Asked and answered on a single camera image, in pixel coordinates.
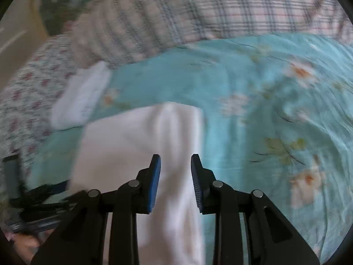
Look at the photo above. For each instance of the teal floral blanket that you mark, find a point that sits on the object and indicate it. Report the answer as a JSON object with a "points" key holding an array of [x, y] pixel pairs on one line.
{"points": [[248, 82]]}

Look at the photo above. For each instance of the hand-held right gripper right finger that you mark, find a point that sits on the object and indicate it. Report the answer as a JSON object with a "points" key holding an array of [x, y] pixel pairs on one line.
{"points": [[197, 185]]}

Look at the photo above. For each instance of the person's left hand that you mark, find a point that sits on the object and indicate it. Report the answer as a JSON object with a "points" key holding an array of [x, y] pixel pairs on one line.
{"points": [[24, 244]]}

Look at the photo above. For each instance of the green patterned cloth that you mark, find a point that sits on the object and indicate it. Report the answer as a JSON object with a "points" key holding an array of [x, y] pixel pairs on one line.
{"points": [[69, 2]]}

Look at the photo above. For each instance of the plaid pillow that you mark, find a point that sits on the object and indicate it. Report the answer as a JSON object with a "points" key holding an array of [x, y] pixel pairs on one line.
{"points": [[220, 8]]}

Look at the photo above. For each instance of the red floral bedsheet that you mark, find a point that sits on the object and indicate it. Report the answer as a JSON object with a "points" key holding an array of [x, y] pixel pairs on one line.
{"points": [[24, 93]]}

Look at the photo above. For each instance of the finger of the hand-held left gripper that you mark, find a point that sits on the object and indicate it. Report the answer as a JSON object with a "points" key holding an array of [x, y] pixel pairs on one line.
{"points": [[41, 215], [44, 190]]}

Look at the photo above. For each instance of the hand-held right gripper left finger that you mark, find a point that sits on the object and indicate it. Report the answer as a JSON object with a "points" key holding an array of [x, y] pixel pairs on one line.
{"points": [[154, 185]]}

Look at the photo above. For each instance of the white folded cloth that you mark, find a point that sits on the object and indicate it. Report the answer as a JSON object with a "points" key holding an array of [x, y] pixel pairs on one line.
{"points": [[80, 96]]}

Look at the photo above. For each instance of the cream large garment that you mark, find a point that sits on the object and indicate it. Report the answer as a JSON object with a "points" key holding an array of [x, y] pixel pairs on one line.
{"points": [[132, 149]]}

